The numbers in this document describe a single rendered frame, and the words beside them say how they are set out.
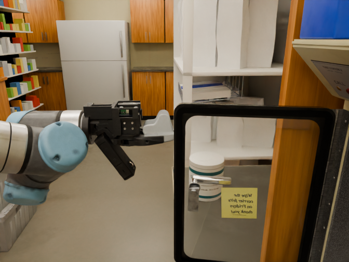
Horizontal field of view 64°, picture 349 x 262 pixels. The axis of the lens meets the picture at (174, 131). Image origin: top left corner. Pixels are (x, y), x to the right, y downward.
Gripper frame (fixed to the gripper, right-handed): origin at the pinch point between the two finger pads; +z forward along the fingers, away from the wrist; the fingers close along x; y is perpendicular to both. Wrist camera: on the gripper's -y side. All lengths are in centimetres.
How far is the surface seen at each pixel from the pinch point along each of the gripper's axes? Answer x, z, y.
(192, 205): -5.5, 2.5, -14.1
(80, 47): 449, -142, 7
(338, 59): -19.2, 20.3, 17.4
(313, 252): -7.9, 29.8, -25.7
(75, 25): 449, -147, 41
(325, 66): -14.2, 21.6, 15.9
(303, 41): -11.8, 18.7, 19.6
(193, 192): -5.9, 2.5, -10.7
